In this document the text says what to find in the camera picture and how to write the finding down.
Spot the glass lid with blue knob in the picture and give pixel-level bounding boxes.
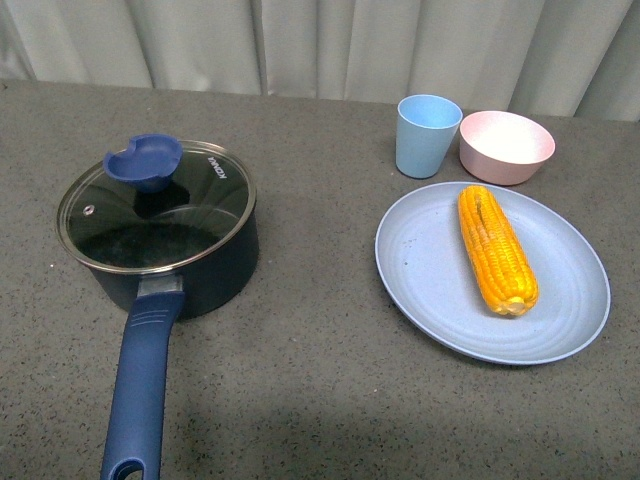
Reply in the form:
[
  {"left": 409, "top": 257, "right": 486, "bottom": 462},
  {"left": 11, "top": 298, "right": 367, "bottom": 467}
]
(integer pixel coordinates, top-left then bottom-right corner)
[{"left": 56, "top": 133, "right": 257, "bottom": 274}]

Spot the yellow corn cob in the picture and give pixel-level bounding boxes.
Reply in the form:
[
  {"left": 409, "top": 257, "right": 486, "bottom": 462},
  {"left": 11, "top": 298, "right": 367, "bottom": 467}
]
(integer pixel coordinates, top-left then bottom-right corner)
[{"left": 457, "top": 185, "right": 539, "bottom": 316}]

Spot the light blue plate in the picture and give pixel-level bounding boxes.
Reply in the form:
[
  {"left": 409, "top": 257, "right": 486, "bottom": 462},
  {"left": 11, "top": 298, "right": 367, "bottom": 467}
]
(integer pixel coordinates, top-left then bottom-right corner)
[{"left": 375, "top": 182, "right": 611, "bottom": 365}]

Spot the light blue cup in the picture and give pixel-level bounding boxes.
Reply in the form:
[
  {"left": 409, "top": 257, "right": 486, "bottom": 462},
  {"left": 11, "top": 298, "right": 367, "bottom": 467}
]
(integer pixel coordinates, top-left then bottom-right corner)
[{"left": 396, "top": 94, "right": 463, "bottom": 179}]

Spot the pink bowl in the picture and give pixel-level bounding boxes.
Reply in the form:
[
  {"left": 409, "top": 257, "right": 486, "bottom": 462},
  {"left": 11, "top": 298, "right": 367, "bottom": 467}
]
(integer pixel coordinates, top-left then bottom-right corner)
[{"left": 459, "top": 110, "right": 556, "bottom": 186}]

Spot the dark blue saucepan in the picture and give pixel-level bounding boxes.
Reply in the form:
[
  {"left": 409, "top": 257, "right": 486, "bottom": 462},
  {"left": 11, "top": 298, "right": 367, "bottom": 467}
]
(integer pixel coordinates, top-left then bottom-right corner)
[{"left": 77, "top": 209, "right": 259, "bottom": 479}]

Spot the grey curtain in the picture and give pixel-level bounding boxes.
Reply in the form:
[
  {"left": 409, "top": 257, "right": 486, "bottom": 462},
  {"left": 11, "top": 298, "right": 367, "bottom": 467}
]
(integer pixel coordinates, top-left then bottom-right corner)
[{"left": 1, "top": 1, "right": 639, "bottom": 121}]

